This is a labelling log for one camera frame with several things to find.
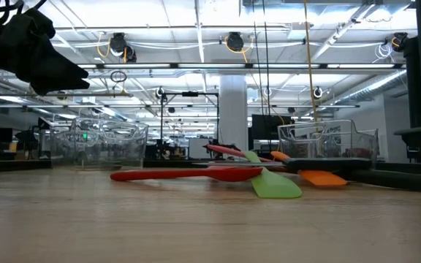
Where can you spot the green silicone spatula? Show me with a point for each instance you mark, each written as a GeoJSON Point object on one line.
{"type": "Point", "coordinates": [276, 186]}

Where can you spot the pink silicone spoon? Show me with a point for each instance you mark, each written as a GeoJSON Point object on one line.
{"type": "Point", "coordinates": [232, 151]}

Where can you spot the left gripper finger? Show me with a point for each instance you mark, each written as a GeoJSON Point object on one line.
{"type": "Point", "coordinates": [46, 65]}
{"type": "Point", "coordinates": [57, 87]}

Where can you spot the red silicone spoon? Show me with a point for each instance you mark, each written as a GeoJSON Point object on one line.
{"type": "Point", "coordinates": [196, 173]}

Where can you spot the grey computer cart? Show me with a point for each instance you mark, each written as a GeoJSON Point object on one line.
{"type": "Point", "coordinates": [419, 133]}

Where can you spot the clear plastic bin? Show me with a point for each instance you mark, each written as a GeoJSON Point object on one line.
{"type": "Point", "coordinates": [97, 146]}
{"type": "Point", "coordinates": [327, 142]}

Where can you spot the white building pillar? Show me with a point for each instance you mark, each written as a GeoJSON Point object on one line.
{"type": "Point", "coordinates": [233, 109]}

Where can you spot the orange silicone spatula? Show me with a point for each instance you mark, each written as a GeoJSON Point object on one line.
{"type": "Point", "coordinates": [322, 178]}

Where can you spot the black flat-screen monitor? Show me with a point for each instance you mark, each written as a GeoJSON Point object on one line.
{"type": "Point", "coordinates": [270, 128]}

